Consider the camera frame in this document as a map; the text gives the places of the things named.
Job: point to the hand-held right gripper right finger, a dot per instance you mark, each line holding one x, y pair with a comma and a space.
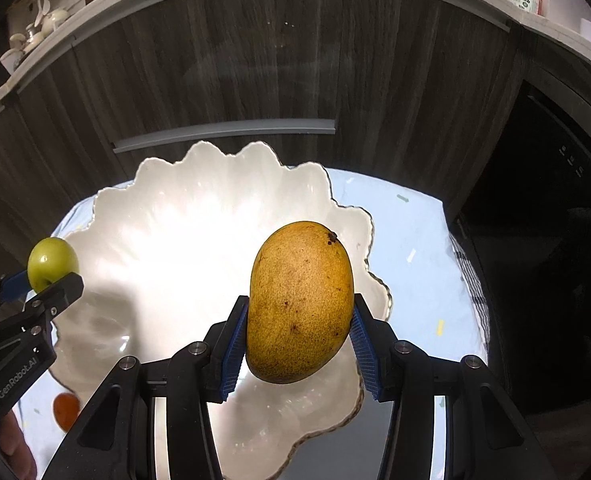
363, 355

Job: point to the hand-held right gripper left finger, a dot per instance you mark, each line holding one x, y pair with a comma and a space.
233, 355

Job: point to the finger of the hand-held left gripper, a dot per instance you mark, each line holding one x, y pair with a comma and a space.
13, 286
60, 292

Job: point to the small green apple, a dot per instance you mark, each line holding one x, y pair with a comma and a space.
50, 260

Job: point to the yellow mango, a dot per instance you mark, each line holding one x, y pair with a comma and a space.
300, 305

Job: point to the white scalloped bowl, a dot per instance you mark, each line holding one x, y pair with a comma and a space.
175, 240

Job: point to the person's left hand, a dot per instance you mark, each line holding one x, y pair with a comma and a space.
18, 450

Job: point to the orange tangerine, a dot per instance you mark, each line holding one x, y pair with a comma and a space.
65, 410

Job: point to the checkered cloth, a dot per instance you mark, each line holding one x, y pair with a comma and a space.
475, 300

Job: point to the light blue tablecloth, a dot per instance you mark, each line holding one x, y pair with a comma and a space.
415, 240

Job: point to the black built-in appliance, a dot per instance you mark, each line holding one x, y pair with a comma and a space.
535, 260

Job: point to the white cup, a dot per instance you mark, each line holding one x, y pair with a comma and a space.
10, 60

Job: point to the white teapot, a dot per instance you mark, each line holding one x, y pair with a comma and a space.
55, 17

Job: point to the dark wood kitchen cabinet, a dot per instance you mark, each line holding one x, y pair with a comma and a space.
275, 60

